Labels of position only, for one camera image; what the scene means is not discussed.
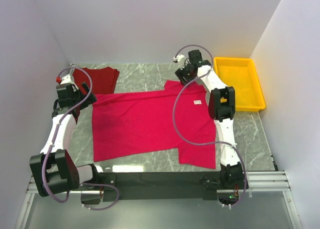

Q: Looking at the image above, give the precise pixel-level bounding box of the pink t shirt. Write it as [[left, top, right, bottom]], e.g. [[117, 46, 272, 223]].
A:
[[92, 80, 216, 169]]

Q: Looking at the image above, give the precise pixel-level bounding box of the yellow plastic tray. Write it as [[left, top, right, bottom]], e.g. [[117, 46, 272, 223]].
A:
[[214, 57, 266, 112]]

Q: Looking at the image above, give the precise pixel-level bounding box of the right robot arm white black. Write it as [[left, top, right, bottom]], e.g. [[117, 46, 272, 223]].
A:
[[172, 49, 248, 190]]

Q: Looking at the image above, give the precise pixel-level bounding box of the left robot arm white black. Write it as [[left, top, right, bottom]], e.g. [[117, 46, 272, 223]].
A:
[[29, 82, 100, 197]]

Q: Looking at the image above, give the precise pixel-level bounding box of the folded dark red t shirt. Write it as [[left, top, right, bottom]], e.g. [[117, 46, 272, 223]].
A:
[[72, 67, 120, 127]]

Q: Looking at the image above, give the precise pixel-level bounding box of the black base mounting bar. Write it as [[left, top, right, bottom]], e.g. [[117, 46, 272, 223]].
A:
[[83, 171, 249, 202]]

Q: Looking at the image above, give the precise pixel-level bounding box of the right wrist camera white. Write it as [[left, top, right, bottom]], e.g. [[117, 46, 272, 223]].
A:
[[173, 54, 186, 68]]

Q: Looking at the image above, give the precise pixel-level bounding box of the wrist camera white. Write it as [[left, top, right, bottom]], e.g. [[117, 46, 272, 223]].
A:
[[173, 54, 186, 68], [56, 74, 75, 85]]

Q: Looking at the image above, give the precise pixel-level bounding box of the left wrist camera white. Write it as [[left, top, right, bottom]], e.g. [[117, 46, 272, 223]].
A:
[[56, 74, 75, 85]]

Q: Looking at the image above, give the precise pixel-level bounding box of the aluminium frame rail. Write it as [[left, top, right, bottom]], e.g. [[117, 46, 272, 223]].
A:
[[14, 63, 292, 229]]

